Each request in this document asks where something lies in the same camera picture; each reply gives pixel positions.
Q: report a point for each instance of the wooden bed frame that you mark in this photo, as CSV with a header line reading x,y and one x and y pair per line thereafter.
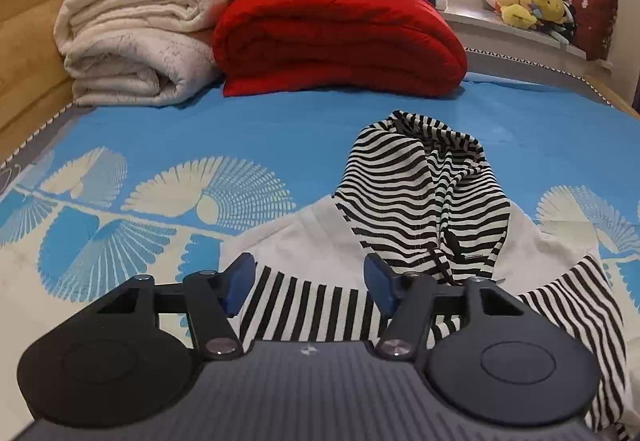
x,y
34,84

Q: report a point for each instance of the red folded blanket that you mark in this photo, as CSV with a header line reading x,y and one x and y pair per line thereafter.
x,y
397,46

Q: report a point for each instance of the blue patterned bed sheet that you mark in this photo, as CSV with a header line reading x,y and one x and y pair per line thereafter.
x,y
105,195

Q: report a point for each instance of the yellow plush toy pile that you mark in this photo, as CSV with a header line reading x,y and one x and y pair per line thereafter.
x,y
555,18

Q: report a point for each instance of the dark red cushion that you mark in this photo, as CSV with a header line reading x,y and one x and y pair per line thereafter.
x,y
595,20

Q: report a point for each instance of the cream folded blanket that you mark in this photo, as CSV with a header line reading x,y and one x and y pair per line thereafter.
x,y
137,52

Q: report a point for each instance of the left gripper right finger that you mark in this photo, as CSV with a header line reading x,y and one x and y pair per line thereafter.
x,y
483,351

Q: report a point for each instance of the black white striped garment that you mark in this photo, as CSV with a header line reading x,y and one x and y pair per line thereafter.
x,y
423,197

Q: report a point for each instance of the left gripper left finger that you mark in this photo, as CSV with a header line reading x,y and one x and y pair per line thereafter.
x,y
136,350

